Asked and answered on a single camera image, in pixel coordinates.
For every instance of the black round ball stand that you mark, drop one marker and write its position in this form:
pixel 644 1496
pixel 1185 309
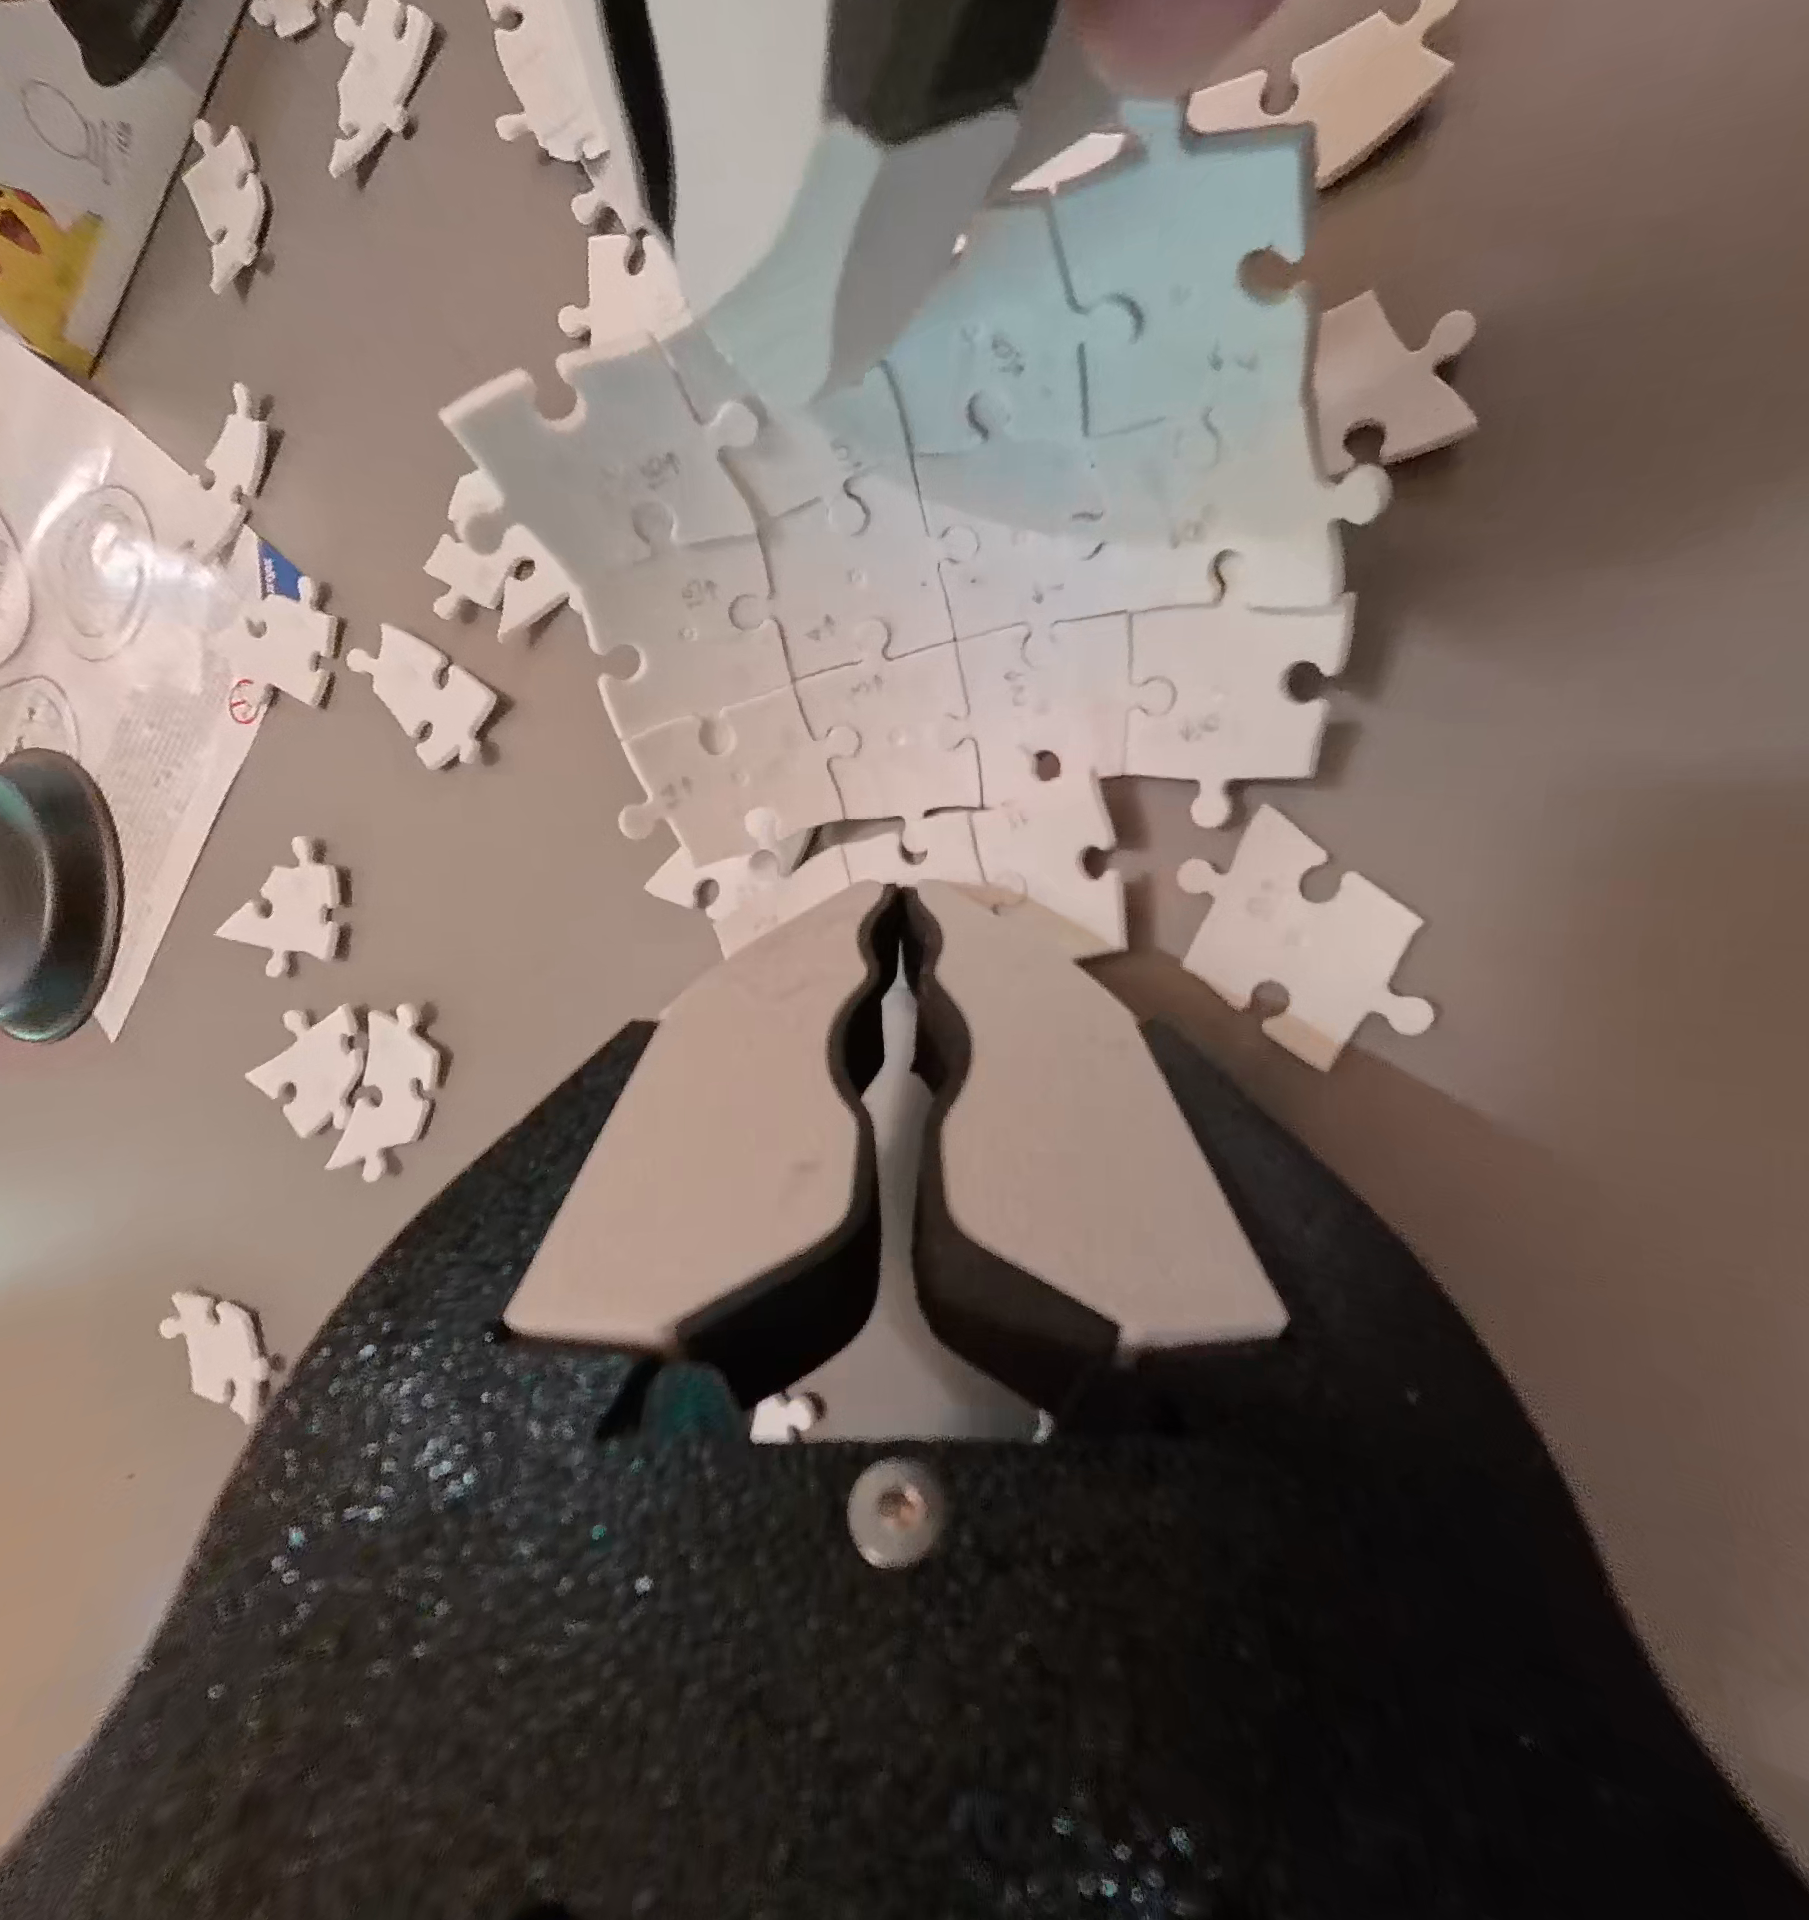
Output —
pixel 20 902

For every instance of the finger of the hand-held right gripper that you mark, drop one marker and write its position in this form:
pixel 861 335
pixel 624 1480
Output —
pixel 754 150

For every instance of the flat assembled white puzzle section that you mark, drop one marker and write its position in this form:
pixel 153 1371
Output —
pixel 552 76

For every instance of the large curved white puzzle section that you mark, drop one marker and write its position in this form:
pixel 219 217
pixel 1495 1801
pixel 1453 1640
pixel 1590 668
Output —
pixel 994 630

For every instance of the blue puzzle ball box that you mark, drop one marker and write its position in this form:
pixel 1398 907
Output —
pixel 65 180

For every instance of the printed paper instruction sheet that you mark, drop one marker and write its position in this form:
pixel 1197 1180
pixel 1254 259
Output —
pixel 169 751

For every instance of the white puzzle pieces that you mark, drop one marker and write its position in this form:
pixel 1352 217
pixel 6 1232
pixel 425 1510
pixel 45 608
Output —
pixel 1309 930

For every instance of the person's right hand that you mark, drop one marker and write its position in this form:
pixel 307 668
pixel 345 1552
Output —
pixel 1174 34

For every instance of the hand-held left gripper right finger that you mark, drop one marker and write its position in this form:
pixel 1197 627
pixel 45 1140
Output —
pixel 1085 1170

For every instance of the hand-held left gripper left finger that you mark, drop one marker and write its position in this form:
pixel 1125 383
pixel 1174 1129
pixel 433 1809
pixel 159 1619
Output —
pixel 723 1140

